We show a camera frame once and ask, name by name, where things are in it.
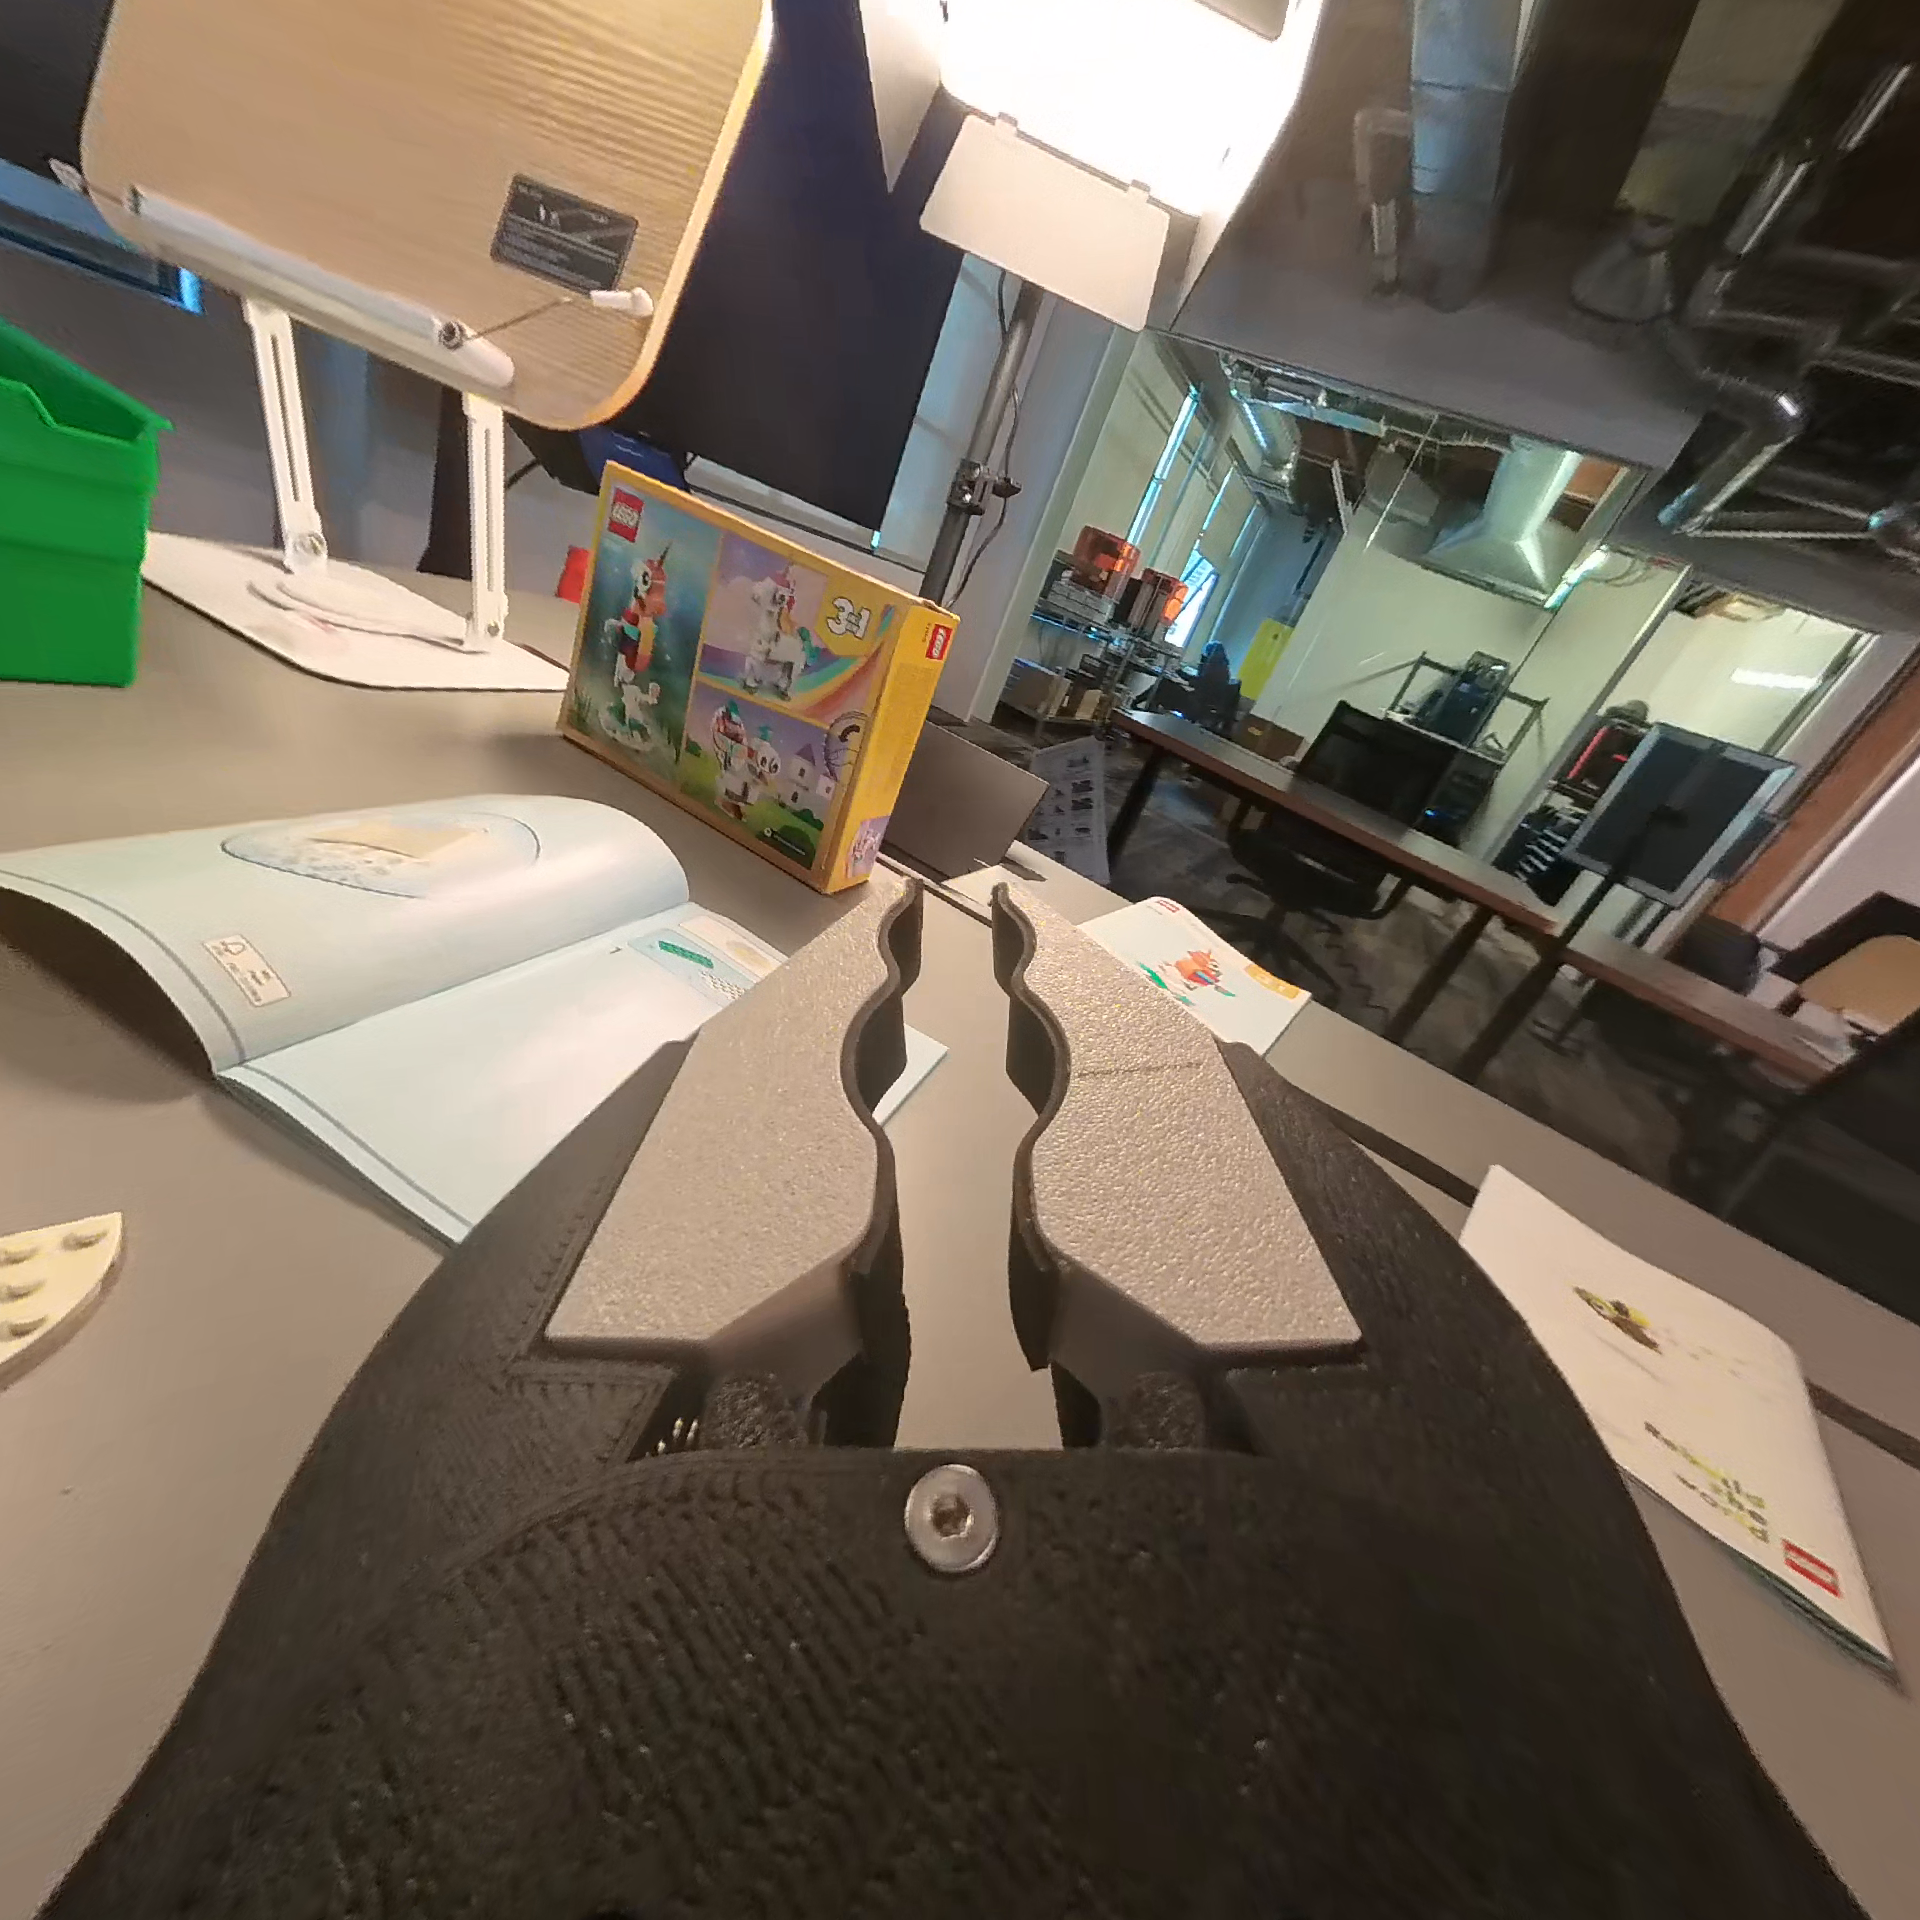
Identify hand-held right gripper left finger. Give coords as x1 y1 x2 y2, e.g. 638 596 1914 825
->
539 873 926 1361

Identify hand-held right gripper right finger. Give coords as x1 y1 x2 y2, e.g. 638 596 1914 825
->
991 879 1367 1369

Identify seahorse instruction booklet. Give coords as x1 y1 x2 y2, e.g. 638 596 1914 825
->
1078 895 1313 1057

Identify unicorn instruction booklet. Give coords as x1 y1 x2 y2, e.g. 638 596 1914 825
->
0 795 951 1249

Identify yellow lego box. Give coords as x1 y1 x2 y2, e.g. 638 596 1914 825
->
559 462 962 895

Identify white rounded lego plate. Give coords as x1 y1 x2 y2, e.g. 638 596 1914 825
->
0 1212 127 1389

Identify printed paper sheet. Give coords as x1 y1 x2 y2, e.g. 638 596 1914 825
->
1031 738 1121 887

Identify black office chair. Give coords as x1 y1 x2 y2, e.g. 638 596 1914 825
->
1247 701 1426 963

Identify long brown table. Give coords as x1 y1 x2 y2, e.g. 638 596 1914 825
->
1111 703 1920 1086

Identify white instruction booklet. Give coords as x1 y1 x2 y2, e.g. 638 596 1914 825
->
1458 1165 1897 1670

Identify grey monitor on stand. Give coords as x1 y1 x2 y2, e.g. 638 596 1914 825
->
1559 719 1800 963

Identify black light stand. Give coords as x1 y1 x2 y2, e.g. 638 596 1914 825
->
914 285 1056 606

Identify metal exhaust hood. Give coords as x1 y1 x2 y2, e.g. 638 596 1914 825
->
1417 449 1642 606

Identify large black display screen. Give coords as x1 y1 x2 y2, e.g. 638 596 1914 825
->
0 0 964 548

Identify green plastic bin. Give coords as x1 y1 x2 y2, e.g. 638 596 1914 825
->
0 321 171 687

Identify studio light panel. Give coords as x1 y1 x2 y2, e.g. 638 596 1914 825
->
859 0 1334 332

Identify wooden book stand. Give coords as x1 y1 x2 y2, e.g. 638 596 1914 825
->
54 0 776 693

